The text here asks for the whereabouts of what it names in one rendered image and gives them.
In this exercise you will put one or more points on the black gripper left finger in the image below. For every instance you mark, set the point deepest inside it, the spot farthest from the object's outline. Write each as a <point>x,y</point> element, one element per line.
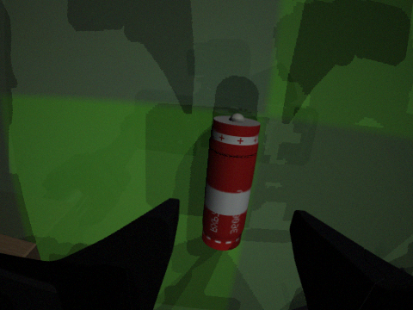
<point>121,272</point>

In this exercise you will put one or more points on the red and silver battery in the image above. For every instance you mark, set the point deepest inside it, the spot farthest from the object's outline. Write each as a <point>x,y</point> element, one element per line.
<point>230,174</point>

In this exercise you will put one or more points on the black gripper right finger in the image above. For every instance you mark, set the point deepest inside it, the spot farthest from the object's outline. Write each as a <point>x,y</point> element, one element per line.
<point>338,274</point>

